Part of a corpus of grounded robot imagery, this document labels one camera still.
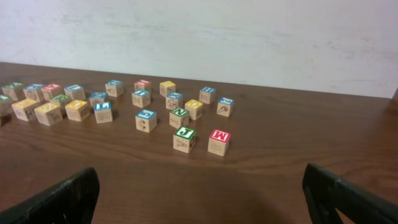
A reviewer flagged blue L block upper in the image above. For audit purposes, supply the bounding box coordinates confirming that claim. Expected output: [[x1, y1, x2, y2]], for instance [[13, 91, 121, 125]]
[[64, 84, 86, 100]]

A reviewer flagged yellow O block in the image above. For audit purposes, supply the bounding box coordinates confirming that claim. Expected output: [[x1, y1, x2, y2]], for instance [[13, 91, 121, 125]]
[[65, 100, 90, 121]]

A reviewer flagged blue d block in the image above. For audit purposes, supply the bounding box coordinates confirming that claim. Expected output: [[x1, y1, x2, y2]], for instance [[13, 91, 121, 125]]
[[90, 91, 108, 107], [105, 80, 124, 97]]

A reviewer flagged yellow block top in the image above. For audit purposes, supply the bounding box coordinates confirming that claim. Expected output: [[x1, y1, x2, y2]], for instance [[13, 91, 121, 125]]
[[159, 81, 176, 97]]

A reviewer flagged green N block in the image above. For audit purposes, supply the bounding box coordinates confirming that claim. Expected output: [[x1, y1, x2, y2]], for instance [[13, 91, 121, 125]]
[[169, 108, 190, 129]]

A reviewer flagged green Z block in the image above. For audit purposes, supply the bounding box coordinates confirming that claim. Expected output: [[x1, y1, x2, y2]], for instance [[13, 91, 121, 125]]
[[1, 82, 25, 101]]

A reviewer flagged blue L block lower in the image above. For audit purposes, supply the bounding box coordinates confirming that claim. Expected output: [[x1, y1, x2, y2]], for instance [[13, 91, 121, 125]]
[[94, 101, 113, 124]]

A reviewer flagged blue 5 block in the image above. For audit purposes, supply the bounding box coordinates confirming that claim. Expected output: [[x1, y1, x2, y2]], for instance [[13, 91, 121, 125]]
[[135, 109, 157, 133]]

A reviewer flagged blue X block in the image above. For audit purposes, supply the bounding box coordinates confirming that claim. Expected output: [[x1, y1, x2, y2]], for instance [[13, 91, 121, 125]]
[[165, 91, 183, 110]]

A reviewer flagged blue T block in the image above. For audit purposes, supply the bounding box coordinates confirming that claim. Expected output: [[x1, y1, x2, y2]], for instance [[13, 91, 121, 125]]
[[132, 89, 151, 108]]

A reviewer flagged red M block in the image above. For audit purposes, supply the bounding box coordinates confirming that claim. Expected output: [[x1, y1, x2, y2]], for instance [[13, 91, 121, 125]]
[[208, 129, 231, 156]]

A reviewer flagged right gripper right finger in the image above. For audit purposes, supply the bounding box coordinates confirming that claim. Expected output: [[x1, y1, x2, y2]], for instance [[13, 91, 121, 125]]
[[302, 163, 397, 224]]

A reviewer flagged green R block upper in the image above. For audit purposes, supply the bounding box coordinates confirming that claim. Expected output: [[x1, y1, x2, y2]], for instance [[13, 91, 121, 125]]
[[49, 94, 72, 115]]

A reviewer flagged red I block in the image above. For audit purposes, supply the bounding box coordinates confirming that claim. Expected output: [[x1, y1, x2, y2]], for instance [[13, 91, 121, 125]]
[[134, 80, 152, 92]]

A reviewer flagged red A block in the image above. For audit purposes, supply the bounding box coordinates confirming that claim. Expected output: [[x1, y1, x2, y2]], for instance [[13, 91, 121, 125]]
[[41, 83, 63, 100]]

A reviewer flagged green J block left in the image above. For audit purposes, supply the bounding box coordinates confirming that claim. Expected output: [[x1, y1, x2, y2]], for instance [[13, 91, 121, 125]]
[[0, 95, 13, 117]]

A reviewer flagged green j block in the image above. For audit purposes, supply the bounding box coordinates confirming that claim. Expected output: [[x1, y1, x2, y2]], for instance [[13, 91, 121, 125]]
[[0, 95, 13, 117], [173, 126, 196, 153]]

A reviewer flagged blue D block lower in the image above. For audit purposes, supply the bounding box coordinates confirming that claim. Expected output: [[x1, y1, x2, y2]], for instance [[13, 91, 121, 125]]
[[90, 91, 108, 107]]

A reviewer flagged blue H block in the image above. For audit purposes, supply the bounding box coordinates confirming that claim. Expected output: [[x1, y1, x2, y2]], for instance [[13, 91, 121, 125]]
[[199, 86, 216, 104]]

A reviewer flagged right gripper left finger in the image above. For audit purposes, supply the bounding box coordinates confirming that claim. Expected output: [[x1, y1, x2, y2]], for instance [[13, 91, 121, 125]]
[[1, 167, 100, 223]]

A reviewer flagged blue 2 block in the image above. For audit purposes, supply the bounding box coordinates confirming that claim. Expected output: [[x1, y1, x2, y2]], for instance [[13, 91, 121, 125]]
[[216, 96, 234, 117]]

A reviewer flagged blue D block upper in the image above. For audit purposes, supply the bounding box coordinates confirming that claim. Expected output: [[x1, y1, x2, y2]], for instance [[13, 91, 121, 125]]
[[105, 80, 124, 97]]

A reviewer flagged green J block right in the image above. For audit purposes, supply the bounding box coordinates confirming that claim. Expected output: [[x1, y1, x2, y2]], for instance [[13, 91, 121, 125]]
[[173, 126, 196, 153]]

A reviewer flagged blue l block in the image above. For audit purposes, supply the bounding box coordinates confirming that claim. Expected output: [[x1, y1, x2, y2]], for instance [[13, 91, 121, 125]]
[[64, 84, 86, 100], [94, 101, 113, 124]]

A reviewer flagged blue P block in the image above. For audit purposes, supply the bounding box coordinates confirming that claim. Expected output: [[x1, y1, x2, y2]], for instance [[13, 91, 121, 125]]
[[23, 84, 45, 102]]

